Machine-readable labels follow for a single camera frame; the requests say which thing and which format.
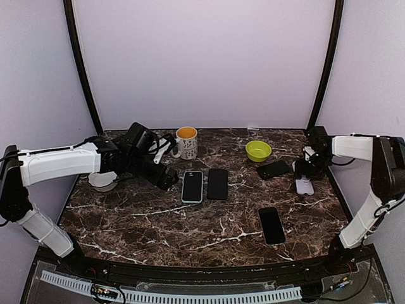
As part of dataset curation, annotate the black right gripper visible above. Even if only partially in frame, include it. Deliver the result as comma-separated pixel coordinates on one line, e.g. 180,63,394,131
294,153,333,181

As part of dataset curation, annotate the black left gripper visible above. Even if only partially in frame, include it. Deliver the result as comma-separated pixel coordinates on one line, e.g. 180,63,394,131
126,152,179,191

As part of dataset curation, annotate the lilac phone case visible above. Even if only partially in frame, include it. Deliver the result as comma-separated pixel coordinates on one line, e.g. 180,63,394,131
296,177,314,195

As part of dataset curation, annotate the light blue phone case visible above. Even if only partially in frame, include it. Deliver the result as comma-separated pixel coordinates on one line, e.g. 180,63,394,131
180,170,204,204

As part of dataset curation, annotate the black phone case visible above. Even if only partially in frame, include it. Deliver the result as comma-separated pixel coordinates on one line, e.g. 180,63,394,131
256,160,290,181

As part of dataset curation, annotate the black phone purple edge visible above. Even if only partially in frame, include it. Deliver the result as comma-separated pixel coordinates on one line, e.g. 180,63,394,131
208,170,227,199

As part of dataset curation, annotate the clear magsafe phone case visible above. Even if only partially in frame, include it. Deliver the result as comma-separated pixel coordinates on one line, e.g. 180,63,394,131
258,206,287,247

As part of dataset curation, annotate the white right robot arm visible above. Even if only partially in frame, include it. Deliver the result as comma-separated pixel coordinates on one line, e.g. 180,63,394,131
292,126,404,250

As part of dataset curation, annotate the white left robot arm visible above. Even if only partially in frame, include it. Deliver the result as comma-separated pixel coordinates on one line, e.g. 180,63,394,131
1,123,178,276

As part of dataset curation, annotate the white mug orange inside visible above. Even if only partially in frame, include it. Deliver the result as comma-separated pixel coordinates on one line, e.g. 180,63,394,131
170,127,198,160

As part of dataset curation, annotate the white scalloped bowl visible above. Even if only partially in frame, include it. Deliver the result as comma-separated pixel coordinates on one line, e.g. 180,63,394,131
88,172,118,193

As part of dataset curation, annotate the green bowl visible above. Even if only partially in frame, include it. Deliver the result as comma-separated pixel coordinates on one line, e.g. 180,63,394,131
246,141,272,163

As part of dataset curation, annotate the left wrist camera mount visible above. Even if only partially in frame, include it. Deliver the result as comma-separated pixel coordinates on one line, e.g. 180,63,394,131
153,134,177,164

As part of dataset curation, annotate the white slotted cable duct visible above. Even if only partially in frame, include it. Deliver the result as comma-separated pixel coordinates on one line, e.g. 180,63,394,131
40,270,302,303

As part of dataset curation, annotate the black front table rail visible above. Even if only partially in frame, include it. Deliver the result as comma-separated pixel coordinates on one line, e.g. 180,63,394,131
34,245,380,288

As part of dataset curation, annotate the black right frame post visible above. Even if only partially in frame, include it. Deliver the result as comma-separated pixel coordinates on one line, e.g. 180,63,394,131
306,0,344,130

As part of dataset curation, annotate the black frame post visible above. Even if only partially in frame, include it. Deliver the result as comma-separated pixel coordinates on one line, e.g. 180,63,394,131
63,0,104,135
306,0,344,130

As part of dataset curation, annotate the black left frame post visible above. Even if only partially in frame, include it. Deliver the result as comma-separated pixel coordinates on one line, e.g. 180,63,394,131
63,0,104,135

